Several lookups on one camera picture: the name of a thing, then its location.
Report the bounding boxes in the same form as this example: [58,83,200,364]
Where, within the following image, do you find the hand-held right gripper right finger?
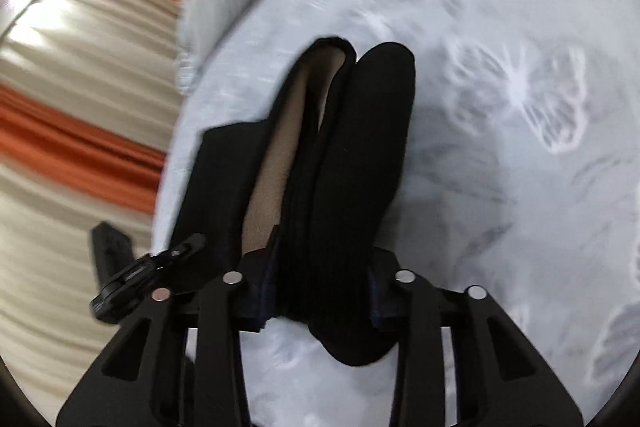
[370,249,586,427]

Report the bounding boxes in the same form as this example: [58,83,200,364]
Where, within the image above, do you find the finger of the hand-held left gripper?
[90,234,207,322]
[91,222,133,285]

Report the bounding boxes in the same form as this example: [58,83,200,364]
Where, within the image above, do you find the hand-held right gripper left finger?
[55,229,281,427]

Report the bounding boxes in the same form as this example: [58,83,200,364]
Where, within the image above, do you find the black pants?
[170,37,418,368]

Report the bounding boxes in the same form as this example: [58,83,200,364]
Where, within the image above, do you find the orange curtain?
[0,84,167,214]

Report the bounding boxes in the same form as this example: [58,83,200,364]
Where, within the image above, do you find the bed with butterfly print sheet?
[152,0,640,418]

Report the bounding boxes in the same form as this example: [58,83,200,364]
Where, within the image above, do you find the white curtain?
[0,0,183,358]

